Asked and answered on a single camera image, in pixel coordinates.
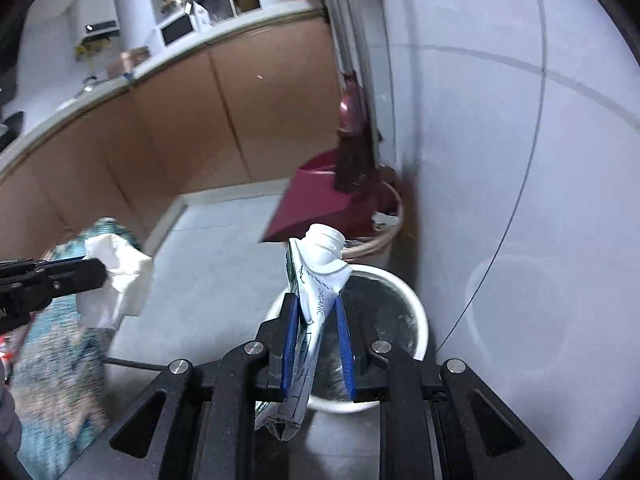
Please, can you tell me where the white tissue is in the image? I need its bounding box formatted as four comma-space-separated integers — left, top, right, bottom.
76, 234, 154, 330

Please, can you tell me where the white round trash bin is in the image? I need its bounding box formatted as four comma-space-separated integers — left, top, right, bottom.
264, 263, 431, 415

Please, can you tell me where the brown kitchen cabinet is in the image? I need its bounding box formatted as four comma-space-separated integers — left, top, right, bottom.
1, 9, 340, 260

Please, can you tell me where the teal zigzag woven mat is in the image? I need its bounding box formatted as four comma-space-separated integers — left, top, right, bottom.
8, 216, 144, 480

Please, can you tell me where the beige basket under dustpan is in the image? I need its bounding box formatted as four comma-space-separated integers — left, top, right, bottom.
342, 182, 404, 269

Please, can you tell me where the maroon dustpan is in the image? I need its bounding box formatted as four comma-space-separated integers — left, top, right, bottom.
262, 150, 400, 243

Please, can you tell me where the maroon broom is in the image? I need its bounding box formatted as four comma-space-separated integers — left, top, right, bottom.
319, 0, 384, 196

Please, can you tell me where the white water heater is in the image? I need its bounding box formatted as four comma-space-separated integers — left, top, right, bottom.
70, 0, 120, 46

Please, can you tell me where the white microwave oven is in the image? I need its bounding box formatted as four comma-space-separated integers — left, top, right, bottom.
157, 11, 198, 47

